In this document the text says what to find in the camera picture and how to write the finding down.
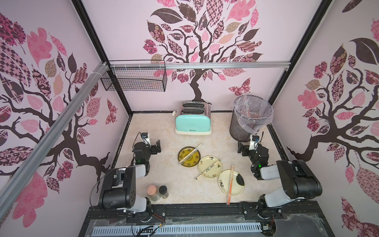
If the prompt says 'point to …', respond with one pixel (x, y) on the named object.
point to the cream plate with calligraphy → (207, 162)
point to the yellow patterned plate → (192, 160)
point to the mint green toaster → (193, 118)
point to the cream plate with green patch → (238, 183)
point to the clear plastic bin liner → (253, 112)
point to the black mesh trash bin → (237, 132)
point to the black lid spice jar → (163, 190)
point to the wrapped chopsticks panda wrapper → (208, 169)
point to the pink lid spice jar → (152, 191)
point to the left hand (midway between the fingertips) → (153, 142)
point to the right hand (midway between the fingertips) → (247, 140)
